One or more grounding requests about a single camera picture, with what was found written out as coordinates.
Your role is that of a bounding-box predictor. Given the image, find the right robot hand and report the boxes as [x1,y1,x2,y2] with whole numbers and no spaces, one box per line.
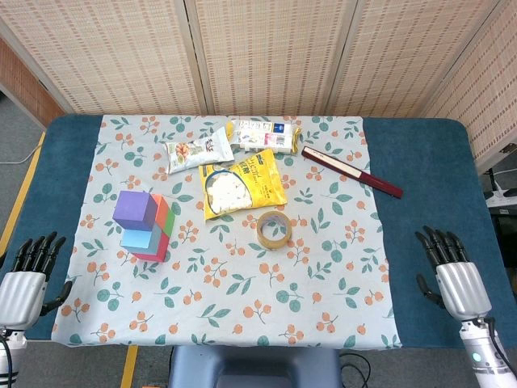
[414,225,493,323]

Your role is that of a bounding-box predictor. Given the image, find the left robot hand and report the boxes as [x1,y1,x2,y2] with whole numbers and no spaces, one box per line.
[0,231,74,331]

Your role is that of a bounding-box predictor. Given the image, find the light blue foam cube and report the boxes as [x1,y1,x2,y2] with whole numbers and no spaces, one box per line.
[120,221,163,256]

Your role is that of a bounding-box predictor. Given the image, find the purple foam cube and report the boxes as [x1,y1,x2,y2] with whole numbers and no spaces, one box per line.
[112,190,159,236]

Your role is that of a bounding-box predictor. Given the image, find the orange foam cube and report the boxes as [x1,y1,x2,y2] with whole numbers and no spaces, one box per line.
[149,193,171,228]

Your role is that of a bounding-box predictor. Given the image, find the white power strip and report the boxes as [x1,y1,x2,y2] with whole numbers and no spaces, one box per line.
[484,188,517,209]

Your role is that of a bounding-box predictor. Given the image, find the yellow floor tape strip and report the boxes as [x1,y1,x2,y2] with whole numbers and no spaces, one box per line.
[0,131,46,258]
[120,345,139,388]

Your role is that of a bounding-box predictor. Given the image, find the teal table cover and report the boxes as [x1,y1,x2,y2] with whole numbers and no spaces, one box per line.
[0,114,506,351]

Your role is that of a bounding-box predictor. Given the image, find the pink foam cube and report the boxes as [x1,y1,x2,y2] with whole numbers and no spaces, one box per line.
[129,230,170,264]

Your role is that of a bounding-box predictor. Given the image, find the dark red folded fan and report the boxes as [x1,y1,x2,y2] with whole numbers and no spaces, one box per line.
[301,145,405,200]

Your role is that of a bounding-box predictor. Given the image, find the green foam cube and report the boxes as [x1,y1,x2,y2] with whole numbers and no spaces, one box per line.
[161,209,177,238]

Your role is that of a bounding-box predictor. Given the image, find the yellowish packing tape roll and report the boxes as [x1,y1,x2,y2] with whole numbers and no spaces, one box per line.
[256,209,293,251]

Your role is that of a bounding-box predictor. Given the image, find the floral print tablecloth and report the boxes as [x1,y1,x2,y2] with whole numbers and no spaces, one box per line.
[51,114,404,349]

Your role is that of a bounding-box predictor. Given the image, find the grey-blue chair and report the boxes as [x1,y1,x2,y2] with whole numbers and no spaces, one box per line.
[167,345,343,388]

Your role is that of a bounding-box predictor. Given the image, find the silver nut snack bag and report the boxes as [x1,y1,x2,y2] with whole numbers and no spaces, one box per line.
[163,125,235,175]

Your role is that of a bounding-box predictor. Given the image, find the yellow marshmallow bag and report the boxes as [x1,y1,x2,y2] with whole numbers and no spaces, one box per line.
[197,148,288,221]

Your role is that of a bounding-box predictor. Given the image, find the white snack package yellow ends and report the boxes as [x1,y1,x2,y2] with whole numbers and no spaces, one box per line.
[225,116,303,155]

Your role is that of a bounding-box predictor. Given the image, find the woven bamboo folding screen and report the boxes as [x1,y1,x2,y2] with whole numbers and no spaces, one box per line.
[0,0,517,171]

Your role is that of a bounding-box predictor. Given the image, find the black floor cable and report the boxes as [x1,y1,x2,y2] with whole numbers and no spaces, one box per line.
[338,352,372,388]

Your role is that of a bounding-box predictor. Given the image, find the white floor cable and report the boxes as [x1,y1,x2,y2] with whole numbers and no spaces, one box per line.
[0,143,41,165]

